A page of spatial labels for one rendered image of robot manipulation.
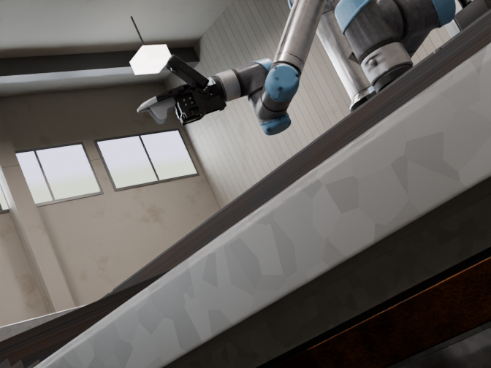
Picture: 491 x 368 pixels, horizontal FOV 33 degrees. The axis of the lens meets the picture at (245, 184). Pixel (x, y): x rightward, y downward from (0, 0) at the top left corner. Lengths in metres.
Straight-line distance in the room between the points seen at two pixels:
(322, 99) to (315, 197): 11.86
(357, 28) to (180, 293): 1.06
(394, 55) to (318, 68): 10.80
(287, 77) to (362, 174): 1.66
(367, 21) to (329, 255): 1.10
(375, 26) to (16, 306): 10.75
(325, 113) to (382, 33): 10.77
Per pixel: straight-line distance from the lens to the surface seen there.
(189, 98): 2.01
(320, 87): 12.12
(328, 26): 2.18
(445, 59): 0.59
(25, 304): 11.93
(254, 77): 2.05
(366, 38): 1.33
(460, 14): 1.96
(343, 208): 0.25
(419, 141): 0.23
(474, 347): 1.53
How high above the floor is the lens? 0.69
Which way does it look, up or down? 14 degrees up
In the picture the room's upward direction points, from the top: 25 degrees counter-clockwise
